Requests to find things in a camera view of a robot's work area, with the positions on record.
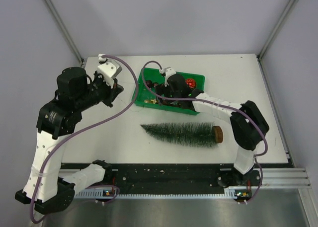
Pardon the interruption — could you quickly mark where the aluminium frame post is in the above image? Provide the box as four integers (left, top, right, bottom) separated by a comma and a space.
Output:
257, 0, 299, 62
43, 0, 84, 65

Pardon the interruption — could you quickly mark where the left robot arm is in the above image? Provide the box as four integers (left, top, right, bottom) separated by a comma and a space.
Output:
15, 67, 124, 215

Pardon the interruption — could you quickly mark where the green plastic tray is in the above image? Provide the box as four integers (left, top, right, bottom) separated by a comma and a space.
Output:
134, 68, 205, 115

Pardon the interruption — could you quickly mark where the right aluminium frame post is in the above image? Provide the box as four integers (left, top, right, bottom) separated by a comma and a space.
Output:
257, 0, 299, 62

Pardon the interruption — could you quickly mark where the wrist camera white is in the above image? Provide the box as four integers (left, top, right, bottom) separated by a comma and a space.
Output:
97, 54, 122, 88
159, 67, 176, 79

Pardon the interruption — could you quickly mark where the left aluminium frame post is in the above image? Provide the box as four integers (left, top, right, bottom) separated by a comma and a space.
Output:
43, 0, 84, 65

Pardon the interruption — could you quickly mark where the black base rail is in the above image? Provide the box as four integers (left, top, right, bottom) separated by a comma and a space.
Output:
59, 162, 261, 194

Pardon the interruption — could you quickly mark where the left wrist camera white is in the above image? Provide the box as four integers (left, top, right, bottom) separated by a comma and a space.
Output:
97, 54, 122, 88

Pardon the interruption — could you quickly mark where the large brown matte bauble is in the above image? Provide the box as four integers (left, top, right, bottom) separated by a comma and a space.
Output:
146, 80, 153, 88

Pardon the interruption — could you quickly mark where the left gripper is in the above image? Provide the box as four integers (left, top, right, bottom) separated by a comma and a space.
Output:
75, 70, 123, 111

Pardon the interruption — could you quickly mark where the large red glitter bauble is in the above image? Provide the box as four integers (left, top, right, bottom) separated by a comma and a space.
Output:
185, 78, 196, 89

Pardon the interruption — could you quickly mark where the small green christmas tree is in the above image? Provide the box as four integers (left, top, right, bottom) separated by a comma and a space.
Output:
141, 122, 224, 148

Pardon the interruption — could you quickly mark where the fairy light wire string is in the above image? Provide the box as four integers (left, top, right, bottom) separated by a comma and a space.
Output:
116, 82, 142, 113

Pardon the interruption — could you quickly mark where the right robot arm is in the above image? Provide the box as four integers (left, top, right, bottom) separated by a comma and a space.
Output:
155, 73, 269, 185

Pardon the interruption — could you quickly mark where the white cable duct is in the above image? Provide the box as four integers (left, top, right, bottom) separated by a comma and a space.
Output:
74, 186, 251, 200

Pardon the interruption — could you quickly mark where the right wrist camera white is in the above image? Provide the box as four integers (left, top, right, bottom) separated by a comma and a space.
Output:
159, 67, 176, 79

